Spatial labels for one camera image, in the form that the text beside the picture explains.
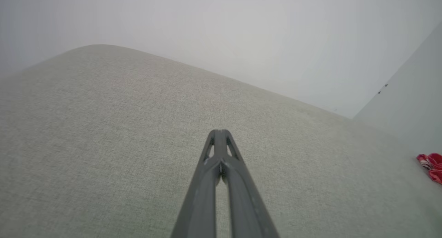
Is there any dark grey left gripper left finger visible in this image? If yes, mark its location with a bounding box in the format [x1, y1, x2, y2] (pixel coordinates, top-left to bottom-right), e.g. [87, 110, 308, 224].
[171, 129, 222, 238]

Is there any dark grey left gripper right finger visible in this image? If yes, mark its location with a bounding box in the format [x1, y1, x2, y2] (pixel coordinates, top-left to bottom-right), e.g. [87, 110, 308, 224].
[221, 129, 280, 238]

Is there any red and white garment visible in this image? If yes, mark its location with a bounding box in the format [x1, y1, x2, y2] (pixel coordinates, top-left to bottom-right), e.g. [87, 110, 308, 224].
[416, 152, 442, 185]

